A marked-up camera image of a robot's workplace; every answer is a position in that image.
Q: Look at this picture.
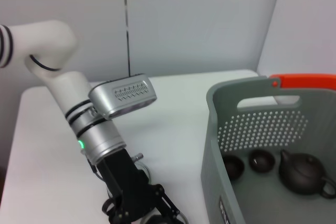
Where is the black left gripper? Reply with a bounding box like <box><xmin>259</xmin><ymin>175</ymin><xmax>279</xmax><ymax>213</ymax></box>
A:
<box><xmin>96</xmin><ymin>149</ymin><xmax>185</xmax><ymax>224</ymax></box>

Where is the grey perforated plastic storage bin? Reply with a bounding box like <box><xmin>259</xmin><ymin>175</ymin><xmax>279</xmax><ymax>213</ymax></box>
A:
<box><xmin>201</xmin><ymin>76</ymin><xmax>336</xmax><ymax>224</ymax></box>

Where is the small dark clay cup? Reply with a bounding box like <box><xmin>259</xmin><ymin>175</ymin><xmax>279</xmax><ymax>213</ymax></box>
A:
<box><xmin>248</xmin><ymin>149</ymin><xmax>276</xmax><ymax>174</ymax></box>
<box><xmin>223</xmin><ymin>155</ymin><xmax>245</xmax><ymax>180</ymax></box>

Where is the dark clay teapot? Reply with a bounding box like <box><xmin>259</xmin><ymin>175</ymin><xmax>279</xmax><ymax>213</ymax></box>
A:
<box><xmin>278</xmin><ymin>149</ymin><xmax>336</xmax><ymax>200</ymax></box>

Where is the orange bin handle clip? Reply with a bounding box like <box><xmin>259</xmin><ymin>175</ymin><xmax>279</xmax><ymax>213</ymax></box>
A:
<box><xmin>269</xmin><ymin>73</ymin><xmax>336</xmax><ymax>90</ymax></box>

